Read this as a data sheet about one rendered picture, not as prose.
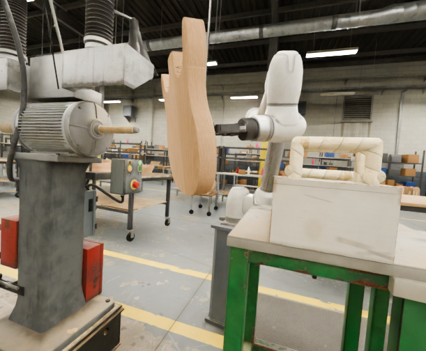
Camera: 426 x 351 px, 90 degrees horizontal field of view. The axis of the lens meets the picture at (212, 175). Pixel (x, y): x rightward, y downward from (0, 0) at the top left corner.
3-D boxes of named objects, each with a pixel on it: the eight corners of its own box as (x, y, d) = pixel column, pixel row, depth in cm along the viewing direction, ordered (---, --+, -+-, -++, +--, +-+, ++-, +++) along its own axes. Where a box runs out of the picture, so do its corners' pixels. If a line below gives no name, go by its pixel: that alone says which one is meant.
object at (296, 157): (288, 178, 55) (291, 141, 55) (288, 177, 58) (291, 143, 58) (302, 179, 54) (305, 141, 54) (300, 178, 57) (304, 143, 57)
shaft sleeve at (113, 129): (102, 125, 99) (105, 131, 101) (97, 127, 96) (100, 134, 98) (134, 125, 93) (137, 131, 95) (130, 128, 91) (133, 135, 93)
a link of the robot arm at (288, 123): (255, 141, 80) (258, 104, 76) (288, 138, 86) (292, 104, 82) (274, 145, 71) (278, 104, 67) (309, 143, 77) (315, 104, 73)
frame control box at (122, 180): (81, 202, 122) (83, 156, 120) (110, 197, 142) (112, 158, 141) (116, 207, 114) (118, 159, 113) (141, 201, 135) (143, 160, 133)
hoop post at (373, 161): (365, 184, 50) (369, 143, 49) (360, 183, 53) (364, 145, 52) (381, 185, 49) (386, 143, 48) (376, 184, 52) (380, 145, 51)
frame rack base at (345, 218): (268, 243, 56) (273, 177, 55) (271, 228, 70) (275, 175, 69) (395, 264, 47) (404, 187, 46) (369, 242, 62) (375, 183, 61)
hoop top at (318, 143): (291, 147, 55) (292, 134, 54) (290, 148, 58) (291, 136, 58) (385, 151, 48) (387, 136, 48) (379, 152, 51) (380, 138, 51)
